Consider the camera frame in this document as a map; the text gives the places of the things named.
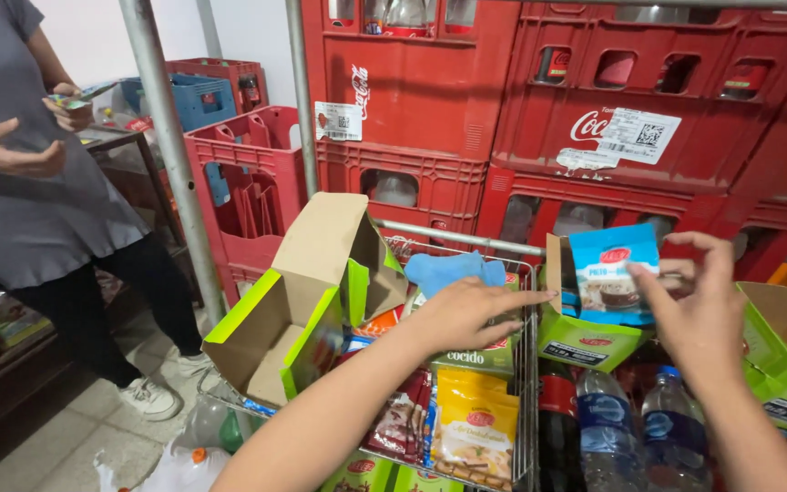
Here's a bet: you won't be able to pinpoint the colourful packet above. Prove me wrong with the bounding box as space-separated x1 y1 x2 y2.
48 80 119 111

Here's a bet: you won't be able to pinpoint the dark wooden table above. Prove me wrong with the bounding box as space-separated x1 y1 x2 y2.
78 125 188 248

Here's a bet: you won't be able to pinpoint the green box with white lettering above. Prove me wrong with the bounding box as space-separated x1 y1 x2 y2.
409 272 526 378

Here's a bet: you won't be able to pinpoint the person's right hand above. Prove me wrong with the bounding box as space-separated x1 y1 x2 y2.
626 231 750 392

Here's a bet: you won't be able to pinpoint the green packet with red logo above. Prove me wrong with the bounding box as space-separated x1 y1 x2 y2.
320 454 396 492
393 465 467 492

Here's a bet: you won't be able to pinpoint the dark cola bottle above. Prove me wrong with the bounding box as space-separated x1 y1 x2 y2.
537 358 587 492

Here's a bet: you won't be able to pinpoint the person's left hand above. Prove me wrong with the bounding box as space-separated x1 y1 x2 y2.
413 277 560 358

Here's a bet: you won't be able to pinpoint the stack of red bottle crates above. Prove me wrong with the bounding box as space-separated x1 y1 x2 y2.
301 0 787 296

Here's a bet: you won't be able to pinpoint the grey metal pole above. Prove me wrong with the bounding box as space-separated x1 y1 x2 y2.
284 0 321 200
118 0 228 330

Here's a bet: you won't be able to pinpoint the clear and green plastic bottles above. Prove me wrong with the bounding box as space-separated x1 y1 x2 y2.
180 395 258 456

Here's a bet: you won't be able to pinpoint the empty red plastic crate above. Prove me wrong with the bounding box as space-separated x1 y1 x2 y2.
183 105 310 310

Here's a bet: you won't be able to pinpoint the small green display carton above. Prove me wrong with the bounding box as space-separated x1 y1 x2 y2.
537 233 649 374

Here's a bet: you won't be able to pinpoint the yellow dessert mix packet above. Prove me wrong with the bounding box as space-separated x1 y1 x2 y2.
430 368 521 491

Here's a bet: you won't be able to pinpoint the green carton with red label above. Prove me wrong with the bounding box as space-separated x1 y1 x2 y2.
734 281 787 436

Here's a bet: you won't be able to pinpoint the orange packet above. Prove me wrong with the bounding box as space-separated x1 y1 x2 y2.
352 306 406 340

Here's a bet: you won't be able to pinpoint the open empty green carton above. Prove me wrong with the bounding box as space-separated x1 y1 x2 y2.
201 192 409 410

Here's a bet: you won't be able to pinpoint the wire basket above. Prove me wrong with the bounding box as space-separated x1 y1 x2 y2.
195 219 546 492

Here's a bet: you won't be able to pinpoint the clear water bottle blue label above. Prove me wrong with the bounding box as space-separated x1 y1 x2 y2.
641 365 714 492
575 369 642 492

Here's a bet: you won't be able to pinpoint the large white paper label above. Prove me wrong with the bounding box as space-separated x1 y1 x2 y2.
597 107 683 166

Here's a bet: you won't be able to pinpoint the small red crate with bottle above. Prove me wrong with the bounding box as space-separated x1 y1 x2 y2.
164 57 269 115

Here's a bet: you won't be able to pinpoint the blue dessert mix packet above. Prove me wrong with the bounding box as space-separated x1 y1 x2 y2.
568 223 661 328

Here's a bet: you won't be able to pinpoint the blue plastic crate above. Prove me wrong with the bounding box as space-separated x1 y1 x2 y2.
119 73 238 133

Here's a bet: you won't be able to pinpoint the blue cloth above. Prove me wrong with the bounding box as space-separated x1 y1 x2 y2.
403 250 508 299

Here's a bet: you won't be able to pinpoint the small white paper label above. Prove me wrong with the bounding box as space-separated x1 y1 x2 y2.
314 100 364 143

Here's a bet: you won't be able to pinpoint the white jug with orange cap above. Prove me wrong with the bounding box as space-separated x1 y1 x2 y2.
95 444 232 492

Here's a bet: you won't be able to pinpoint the red dessert mix packet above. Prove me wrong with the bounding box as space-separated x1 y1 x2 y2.
365 369 433 466

